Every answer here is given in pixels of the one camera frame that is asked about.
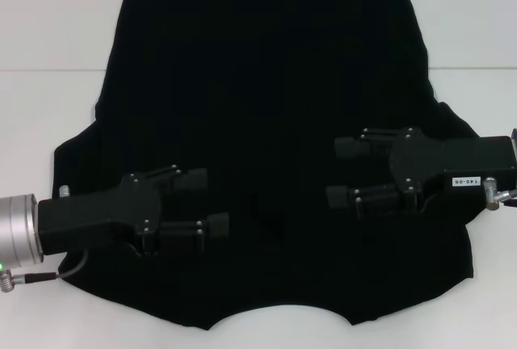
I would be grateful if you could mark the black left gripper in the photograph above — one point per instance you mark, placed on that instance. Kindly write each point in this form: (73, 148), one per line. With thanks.
(93, 215)

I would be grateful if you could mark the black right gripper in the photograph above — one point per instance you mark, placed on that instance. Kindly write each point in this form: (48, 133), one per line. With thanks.
(452, 163)

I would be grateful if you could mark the black t-shirt with white print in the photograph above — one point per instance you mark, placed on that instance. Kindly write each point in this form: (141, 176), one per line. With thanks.
(258, 82)

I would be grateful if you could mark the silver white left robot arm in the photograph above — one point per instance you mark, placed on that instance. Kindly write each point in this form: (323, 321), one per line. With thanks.
(18, 228)

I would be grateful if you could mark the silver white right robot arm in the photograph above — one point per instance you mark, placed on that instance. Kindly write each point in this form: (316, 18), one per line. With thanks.
(514, 147)

